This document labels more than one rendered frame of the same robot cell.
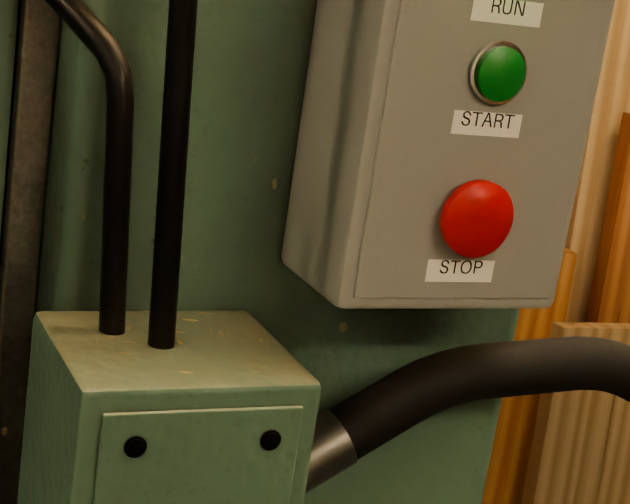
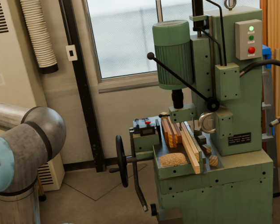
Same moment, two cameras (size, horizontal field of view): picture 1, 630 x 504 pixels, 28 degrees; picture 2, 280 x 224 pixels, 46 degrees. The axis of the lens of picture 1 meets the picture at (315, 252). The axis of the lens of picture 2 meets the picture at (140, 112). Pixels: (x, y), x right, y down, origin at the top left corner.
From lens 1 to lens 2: 1.09 m
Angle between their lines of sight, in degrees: 24
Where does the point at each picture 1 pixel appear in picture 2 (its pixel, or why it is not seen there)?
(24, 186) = (212, 54)
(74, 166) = (216, 52)
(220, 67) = (227, 41)
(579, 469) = not seen: outside the picture
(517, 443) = not seen: outside the picture
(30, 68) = (211, 45)
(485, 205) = (251, 49)
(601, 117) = not seen: outside the picture
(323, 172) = (237, 49)
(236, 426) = (232, 70)
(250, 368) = (233, 66)
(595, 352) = (269, 60)
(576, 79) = (259, 36)
